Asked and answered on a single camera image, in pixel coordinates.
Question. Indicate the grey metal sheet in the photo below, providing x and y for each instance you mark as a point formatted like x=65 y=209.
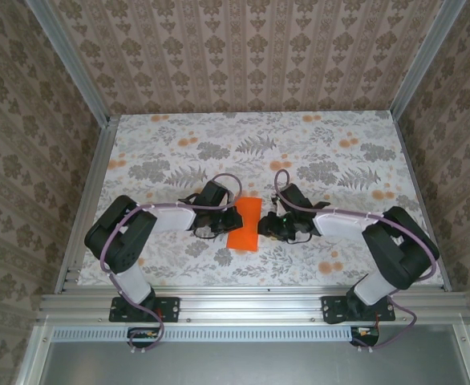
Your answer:
x=251 y=365

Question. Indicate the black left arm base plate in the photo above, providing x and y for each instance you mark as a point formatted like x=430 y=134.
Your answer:
x=171 y=309

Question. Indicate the aluminium table side rail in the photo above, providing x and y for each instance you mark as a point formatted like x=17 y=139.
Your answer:
x=97 y=168

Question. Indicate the floral patterned tablecloth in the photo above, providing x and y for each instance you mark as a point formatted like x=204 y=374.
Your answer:
x=259 y=140

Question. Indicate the aluminium frame cross rail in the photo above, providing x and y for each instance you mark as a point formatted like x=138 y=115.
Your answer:
x=251 y=305

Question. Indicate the aluminium frame post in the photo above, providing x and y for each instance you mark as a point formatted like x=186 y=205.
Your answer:
x=71 y=60
x=424 y=60

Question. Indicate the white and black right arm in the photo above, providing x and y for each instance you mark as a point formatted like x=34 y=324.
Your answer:
x=403 y=256

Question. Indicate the black connector board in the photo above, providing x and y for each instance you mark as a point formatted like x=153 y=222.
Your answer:
x=143 y=337
x=365 y=337

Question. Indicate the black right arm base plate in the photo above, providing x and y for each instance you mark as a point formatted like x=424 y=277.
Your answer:
x=331 y=310

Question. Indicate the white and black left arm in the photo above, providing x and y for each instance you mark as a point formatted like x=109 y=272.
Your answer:
x=118 y=248

